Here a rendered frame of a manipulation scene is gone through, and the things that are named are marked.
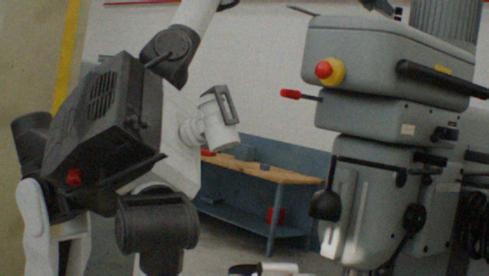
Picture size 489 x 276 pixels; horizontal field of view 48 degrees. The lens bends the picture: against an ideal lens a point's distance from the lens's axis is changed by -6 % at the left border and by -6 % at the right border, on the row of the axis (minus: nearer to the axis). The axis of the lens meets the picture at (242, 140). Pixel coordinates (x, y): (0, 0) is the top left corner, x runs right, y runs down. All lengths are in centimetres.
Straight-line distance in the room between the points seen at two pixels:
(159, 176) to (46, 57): 165
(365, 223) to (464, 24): 61
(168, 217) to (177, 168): 12
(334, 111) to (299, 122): 573
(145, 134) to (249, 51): 674
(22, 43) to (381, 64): 183
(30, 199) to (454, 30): 116
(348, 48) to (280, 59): 618
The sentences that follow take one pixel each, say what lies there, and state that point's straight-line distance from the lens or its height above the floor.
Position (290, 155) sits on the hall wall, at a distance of 713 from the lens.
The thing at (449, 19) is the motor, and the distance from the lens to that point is 158.
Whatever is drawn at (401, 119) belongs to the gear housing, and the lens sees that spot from 128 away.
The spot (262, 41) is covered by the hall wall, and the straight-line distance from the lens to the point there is 769.
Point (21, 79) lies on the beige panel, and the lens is 268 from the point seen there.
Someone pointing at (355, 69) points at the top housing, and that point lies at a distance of 122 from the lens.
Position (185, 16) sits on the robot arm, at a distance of 143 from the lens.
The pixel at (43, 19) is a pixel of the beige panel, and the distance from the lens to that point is 271.
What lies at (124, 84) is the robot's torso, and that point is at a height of 167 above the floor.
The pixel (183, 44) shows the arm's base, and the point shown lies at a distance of 132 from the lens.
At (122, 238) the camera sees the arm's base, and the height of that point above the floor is 139.
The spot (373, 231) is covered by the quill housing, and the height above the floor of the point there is 142.
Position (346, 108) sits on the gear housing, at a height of 169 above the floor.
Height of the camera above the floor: 168
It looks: 4 degrees down
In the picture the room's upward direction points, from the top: 9 degrees clockwise
